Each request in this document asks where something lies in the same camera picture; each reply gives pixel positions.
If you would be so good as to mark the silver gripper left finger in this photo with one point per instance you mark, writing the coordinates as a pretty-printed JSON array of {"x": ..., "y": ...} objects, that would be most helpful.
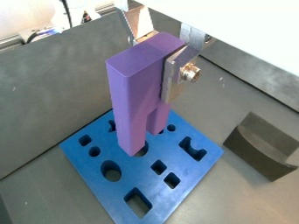
[{"x": 140, "y": 25}]

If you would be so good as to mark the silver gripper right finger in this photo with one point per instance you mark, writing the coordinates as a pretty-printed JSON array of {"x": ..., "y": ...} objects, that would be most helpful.
[{"x": 181, "y": 64}]

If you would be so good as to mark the purple double-square peg block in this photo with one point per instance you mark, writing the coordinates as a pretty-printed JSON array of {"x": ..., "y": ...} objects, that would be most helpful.
[{"x": 136, "y": 77}]

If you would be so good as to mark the dark grey foam block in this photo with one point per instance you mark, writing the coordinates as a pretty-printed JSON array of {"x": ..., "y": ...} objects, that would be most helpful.
[{"x": 264, "y": 146}]

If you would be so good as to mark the blue shape-sorting board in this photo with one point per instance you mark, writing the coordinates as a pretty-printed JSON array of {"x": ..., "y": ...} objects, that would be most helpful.
[{"x": 141, "y": 188}]

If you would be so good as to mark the aluminium frame rail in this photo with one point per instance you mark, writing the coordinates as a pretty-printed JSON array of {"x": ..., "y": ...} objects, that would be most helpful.
[{"x": 23, "y": 17}]

